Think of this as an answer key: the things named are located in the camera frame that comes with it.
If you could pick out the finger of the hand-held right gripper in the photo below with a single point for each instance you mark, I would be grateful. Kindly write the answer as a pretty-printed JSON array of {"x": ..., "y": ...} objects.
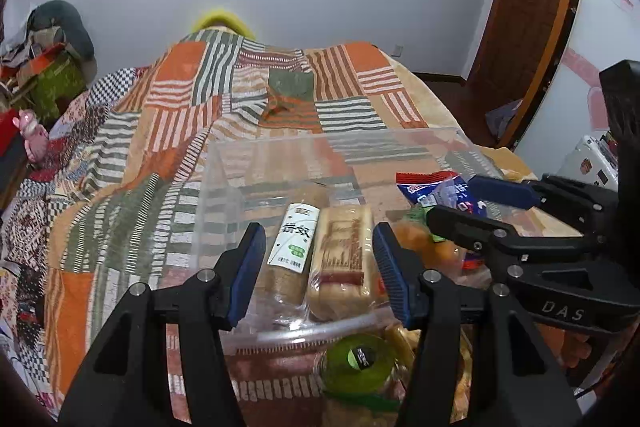
[
  {"x": 500, "y": 192},
  {"x": 465, "y": 229}
]

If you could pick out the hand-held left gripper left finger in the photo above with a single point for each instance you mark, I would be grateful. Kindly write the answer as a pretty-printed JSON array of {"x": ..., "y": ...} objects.
[{"x": 248, "y": 269}]

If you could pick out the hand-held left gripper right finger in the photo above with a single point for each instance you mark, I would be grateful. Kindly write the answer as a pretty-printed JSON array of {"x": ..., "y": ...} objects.
[{"x": 391, "y": 274}]

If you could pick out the brown cracker packet white label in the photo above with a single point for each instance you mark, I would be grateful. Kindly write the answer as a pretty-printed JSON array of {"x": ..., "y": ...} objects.
[{"x": 292, "y": 252}]

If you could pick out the red and blue snack packet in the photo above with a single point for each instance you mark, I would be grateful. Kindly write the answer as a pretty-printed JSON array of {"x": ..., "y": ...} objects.
[{"x": 435, "y": 191}]

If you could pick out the clear biscuit packet red stripe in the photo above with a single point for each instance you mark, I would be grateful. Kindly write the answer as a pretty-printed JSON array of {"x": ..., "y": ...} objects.
[{"x": 341, "y": 259}]

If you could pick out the clear plastic storage box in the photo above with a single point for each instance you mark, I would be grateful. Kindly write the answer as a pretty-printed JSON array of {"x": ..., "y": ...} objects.
[{"x": 280, "y": 167}]

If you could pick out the orange snack bag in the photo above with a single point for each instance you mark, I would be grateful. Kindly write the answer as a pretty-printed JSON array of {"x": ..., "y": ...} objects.
[{"x": 431, "y": 252}]

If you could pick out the white appliance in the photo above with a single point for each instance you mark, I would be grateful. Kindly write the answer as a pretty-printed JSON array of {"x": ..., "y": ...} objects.
[{"x": 590, "y": 164}]

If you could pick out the purple cloth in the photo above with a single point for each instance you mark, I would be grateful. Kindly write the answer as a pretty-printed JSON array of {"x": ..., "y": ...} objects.
[{"x": 501, "y": 119}]

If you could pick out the yellow snack packet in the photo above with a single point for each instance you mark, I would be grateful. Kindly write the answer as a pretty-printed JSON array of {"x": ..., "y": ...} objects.
[{"x": 402, "y": 347}]

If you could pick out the green round snack packet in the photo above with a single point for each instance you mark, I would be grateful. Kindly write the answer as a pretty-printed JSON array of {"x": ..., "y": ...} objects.
[{"x": 357, "y": 364}]

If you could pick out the brown wooden door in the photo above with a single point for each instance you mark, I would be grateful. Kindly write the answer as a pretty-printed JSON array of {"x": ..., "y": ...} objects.
[{"x": 530, "y": 7}]

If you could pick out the striped patchwork blanket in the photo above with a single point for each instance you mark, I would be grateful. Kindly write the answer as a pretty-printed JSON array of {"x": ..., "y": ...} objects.
[{"x": 165, "y": 132}]

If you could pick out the yellow pillow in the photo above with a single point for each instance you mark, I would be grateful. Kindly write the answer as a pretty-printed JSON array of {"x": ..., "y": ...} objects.
[{"x": 222, "y": 23}]

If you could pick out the pink plush toy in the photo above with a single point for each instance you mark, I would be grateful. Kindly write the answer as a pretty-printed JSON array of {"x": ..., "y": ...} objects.
[{"x": 32, "y": 134}]

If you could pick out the grey cloth bundle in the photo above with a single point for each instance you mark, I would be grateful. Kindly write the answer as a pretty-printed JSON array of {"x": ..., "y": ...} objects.
[{"x": 62, "y": 24}]

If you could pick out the pink wall sticker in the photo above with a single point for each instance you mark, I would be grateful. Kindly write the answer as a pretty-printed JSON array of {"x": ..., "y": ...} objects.
[{"x": 585, "y": 82}]

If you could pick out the red and white wall label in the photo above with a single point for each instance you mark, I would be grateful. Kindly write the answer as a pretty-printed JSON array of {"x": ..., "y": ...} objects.
[{"x": 627, "y": 2}]

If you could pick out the white wall socket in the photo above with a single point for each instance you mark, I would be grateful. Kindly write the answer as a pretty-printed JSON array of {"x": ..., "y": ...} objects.
[{"x": 397, "y": 51}]

